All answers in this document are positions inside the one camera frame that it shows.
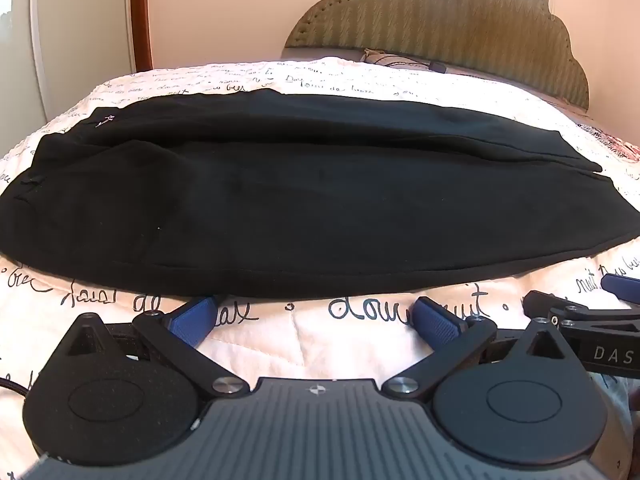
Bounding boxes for white script-printed quilt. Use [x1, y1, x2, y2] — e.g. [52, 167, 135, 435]
[0, 57, 640, 480]

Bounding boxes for black pants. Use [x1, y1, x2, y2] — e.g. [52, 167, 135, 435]
[0, 87, 640, 299]

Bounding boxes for olive upholstered headboard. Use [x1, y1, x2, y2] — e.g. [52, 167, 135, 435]
[283, 0, 591, 111]

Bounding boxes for brown wooden door frame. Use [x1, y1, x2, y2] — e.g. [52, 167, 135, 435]
[127, 0, 155, 72]

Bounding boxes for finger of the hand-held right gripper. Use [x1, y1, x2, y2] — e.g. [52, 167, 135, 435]
[601, 273, 640, 306]
[522, 290, 591, 322]

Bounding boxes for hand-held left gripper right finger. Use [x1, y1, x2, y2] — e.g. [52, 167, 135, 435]
[382, 296, 582, 402]

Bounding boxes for white door with flower sticker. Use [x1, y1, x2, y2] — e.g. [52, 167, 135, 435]
[27, 0, 137, 126]

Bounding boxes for black cable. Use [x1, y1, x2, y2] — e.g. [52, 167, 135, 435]
[0, 370, 32, 401]

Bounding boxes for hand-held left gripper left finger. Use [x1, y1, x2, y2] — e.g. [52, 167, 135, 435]
[54, 296, 251, 401]

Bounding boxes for floral patterned pillow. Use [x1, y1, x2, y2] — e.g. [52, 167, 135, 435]
[582, 117, 640, 163]

